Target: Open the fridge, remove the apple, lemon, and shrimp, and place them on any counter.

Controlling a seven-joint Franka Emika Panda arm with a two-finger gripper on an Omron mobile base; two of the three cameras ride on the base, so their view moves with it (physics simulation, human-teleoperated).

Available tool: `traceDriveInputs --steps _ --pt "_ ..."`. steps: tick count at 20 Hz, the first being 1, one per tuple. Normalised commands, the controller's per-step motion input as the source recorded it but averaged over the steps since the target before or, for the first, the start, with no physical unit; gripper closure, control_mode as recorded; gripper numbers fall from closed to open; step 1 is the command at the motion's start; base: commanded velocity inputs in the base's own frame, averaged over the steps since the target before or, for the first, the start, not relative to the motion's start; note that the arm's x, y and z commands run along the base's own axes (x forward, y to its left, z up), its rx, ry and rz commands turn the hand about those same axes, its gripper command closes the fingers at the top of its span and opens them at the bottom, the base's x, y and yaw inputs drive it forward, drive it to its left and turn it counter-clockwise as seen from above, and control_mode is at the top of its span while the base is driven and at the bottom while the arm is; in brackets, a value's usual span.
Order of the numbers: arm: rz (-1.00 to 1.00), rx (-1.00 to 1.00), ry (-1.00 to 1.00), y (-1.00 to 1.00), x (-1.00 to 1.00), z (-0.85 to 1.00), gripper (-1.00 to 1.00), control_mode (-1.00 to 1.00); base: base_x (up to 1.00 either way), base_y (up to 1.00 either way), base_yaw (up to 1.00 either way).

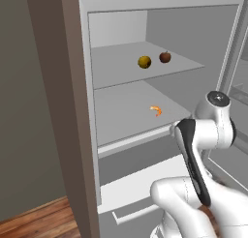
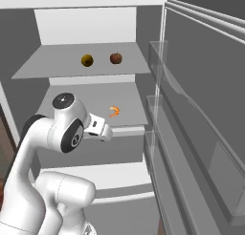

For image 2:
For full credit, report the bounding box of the orange shrimp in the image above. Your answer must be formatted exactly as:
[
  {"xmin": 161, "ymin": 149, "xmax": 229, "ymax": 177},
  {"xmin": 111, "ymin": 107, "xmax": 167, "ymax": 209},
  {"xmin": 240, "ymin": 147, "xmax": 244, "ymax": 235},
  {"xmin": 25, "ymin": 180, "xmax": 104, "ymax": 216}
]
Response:
[{"xmin": 108, "ymin": 106, "xmax": 121, "ymax": 118}]

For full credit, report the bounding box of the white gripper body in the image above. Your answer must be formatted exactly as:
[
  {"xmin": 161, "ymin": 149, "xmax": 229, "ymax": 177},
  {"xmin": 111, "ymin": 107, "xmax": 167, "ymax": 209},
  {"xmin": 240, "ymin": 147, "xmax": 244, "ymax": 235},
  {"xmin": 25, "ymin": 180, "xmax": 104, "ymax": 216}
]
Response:
[{"xmin": 99, "ymin": 123, "xmax": 114, "ymax": 142}]

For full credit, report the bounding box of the grey fridge shelf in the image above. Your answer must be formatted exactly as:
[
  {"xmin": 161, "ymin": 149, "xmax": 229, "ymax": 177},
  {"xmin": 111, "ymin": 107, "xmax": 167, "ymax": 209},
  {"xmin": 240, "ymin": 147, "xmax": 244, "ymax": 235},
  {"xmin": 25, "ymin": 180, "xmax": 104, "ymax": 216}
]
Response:
[
  {"xmin": 35, "ymin": 81, "xmax": 149, "ymax": 128},
  {"xmin": 11, "ymin": 41, "xmax": 151, "ymax": 80}
]

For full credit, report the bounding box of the red apple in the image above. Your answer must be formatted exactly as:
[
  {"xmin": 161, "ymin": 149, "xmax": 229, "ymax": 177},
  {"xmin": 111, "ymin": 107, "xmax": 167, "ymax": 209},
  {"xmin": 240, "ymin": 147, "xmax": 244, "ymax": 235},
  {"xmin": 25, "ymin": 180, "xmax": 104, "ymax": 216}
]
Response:
[{"xmin": 109, "ymin": 52, "xmax": 123, "ymax": 65}]

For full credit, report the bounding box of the grey open fridge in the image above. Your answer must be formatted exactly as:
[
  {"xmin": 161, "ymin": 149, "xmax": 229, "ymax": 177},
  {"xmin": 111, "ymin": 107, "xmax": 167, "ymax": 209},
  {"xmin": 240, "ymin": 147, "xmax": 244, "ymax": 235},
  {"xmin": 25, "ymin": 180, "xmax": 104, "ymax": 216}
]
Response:
[{"xmin": 0, "ymin": 0, "xmax": 170, "ymax": 235}]

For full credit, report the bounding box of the grey fridge door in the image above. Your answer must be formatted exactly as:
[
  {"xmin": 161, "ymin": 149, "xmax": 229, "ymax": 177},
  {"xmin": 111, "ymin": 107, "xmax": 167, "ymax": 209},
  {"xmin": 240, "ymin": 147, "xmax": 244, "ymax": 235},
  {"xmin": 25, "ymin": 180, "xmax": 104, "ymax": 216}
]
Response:
[{"xmin": 143, "ymin": 0, "xmax": 245, "ymax": 235}]

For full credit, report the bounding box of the yellow lemon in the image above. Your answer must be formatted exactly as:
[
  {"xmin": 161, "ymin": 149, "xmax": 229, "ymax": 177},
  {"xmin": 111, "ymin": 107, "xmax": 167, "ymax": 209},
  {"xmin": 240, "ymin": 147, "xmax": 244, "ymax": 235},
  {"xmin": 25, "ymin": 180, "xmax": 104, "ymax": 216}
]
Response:
[{"xmin": 80, "ymin": 53, "xmax": 95, "ymax": 68}]

